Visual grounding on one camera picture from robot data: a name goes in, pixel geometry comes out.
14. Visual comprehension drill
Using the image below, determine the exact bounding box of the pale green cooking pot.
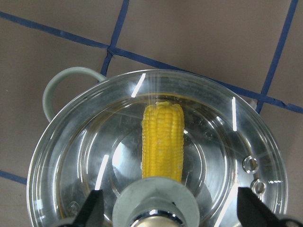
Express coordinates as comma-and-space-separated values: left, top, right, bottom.
26, 67, 289, 227

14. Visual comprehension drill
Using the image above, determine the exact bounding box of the glass pot lid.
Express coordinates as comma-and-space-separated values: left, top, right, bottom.
26, 69, 289, 227

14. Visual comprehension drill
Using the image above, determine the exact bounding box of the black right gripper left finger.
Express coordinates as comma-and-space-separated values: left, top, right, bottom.
71, 190, 104, 227

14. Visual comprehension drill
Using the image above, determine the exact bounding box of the brown paper table mat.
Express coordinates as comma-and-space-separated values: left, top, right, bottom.
0, 0, 303, 227

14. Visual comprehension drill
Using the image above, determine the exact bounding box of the yellow corn cob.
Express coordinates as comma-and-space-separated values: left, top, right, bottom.
142, 101, 185, 183

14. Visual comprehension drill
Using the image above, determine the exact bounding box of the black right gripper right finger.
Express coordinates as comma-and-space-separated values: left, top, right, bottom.
237, 187, 281, 227

